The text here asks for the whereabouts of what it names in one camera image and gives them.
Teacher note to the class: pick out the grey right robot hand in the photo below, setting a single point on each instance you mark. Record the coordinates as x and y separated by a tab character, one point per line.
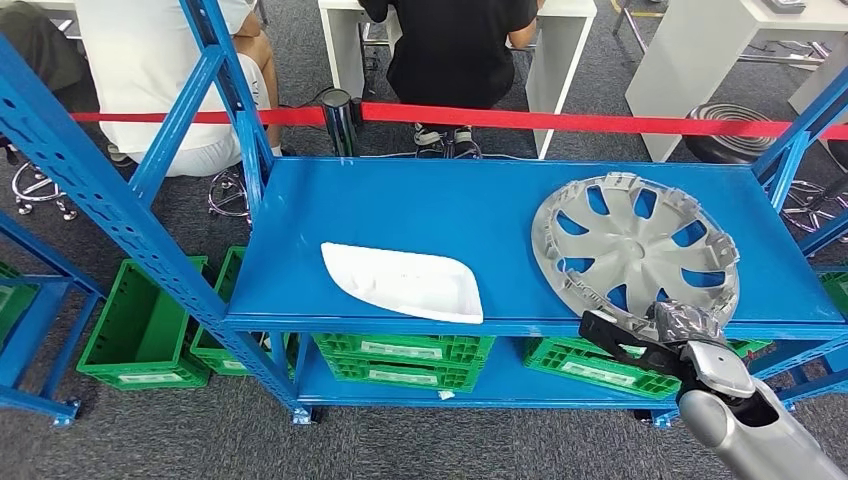
689	324

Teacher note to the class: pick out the silver plastic wheel hubcap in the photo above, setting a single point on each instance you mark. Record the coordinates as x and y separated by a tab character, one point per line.
629	248

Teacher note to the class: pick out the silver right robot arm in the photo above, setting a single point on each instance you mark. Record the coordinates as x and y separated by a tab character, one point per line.
729	430

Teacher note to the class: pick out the white plastic car part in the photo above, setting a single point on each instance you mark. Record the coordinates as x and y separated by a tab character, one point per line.
404	285

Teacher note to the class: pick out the small white paper scrap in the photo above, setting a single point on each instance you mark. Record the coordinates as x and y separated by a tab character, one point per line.
446	395

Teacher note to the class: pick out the red barrier belt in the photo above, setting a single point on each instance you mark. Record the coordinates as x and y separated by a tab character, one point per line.
146	117
530	120

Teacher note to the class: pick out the white desk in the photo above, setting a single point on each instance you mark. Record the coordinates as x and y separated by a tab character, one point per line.
563	66
689	60

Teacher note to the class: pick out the small grey device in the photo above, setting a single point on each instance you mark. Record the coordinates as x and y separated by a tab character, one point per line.
785	5

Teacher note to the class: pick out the person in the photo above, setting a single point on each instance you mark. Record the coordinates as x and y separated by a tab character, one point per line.
33	53
152	66
457	53

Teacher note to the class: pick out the green crate with parts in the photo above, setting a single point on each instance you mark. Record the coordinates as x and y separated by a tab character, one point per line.
213	358

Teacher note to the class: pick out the chrome stool base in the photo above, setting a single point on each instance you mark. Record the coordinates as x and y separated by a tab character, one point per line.
33	192
225	197

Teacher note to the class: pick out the empty green plastic crate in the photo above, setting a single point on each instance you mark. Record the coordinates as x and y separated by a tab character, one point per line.
136	318

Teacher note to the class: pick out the chrome barrier post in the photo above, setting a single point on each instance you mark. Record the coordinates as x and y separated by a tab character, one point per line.
338	124

